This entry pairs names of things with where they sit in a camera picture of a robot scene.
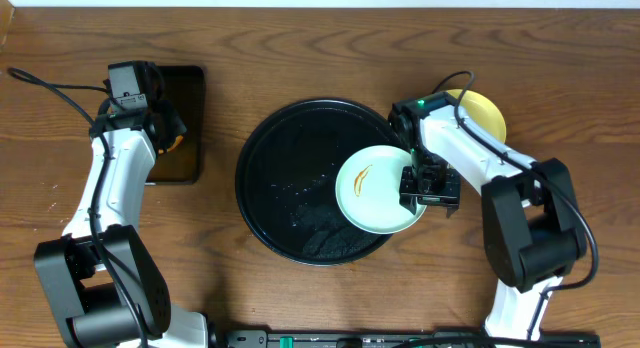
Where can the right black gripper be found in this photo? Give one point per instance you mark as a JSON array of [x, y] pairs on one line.
[[449, 197]]

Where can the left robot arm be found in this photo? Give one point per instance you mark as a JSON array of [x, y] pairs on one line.
[[102, 285]]

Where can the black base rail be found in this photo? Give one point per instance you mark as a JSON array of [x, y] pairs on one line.
[[457, 337]]

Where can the orange green scrub sponge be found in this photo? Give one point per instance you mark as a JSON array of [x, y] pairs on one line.
[[177, 141]]

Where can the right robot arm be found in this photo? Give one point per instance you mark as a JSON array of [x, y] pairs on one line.
[[533, 232]]

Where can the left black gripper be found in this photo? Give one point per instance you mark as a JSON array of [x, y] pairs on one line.
[[167, 126]]

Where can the yellow plate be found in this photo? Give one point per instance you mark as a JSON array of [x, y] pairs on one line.
[[486, 114]]

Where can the pale green plate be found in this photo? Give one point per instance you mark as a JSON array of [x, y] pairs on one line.
[[367, 190]]

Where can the black rectangular water tray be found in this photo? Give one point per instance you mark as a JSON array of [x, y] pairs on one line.
[[185, 90]]

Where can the round black serving tray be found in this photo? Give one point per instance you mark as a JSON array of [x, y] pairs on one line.
[[286, 173]]

